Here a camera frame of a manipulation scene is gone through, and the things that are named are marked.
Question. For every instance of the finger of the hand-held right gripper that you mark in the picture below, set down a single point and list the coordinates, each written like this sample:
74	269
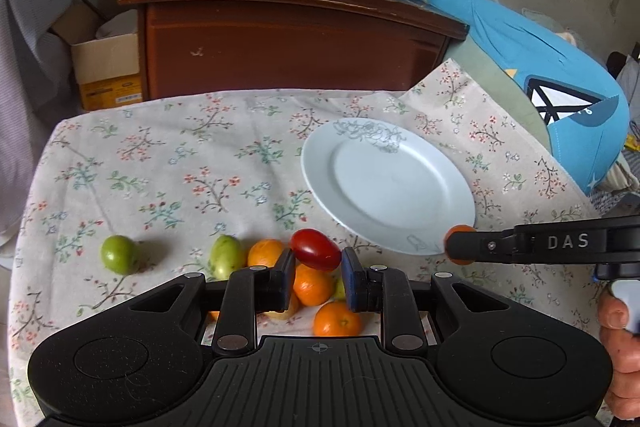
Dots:
480	247

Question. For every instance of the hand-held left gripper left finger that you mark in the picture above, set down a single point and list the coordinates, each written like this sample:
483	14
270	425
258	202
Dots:
289	279

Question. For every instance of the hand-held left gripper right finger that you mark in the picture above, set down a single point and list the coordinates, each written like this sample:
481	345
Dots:
350	279

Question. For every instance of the small orange mandarin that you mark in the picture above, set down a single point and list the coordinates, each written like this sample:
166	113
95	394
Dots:
460	229
265	253
337	319
312	287

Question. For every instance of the red cherry tomato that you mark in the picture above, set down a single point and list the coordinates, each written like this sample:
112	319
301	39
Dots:
315	249

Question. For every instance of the white plate with grey flowers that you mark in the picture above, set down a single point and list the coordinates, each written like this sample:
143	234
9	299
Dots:
390	187

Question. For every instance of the person's right hand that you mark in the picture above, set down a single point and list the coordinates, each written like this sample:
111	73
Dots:
625	372

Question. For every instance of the sage green bedsheet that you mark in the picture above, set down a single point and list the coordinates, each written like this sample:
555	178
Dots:
500	92

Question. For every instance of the floral tablecloth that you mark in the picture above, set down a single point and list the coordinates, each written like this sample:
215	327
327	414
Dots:
175	167

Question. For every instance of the grey jacket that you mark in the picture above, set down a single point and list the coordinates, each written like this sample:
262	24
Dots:
630	79

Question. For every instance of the blue plush pillow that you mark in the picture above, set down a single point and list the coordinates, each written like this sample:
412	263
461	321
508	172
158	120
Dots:
525	47

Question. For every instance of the brown wooden nightstand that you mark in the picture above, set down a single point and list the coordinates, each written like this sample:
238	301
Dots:
275	47

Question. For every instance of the open cardboard box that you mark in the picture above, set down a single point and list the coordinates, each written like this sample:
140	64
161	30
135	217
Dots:
107	62

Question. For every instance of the grey checkered cloth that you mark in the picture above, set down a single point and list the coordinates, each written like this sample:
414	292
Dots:
30	57

